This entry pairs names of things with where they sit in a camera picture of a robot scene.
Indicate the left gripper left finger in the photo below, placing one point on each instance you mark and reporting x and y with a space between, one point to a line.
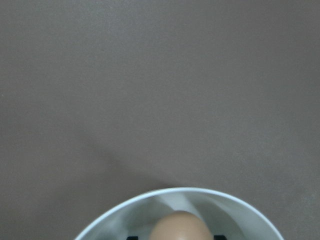
132 238

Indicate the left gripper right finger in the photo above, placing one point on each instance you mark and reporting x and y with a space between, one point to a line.
219 237

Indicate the brown egg from bowl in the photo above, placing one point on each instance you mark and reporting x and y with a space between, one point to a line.
180 225

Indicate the white ceramic bowl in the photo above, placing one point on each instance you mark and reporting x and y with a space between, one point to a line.
223 214

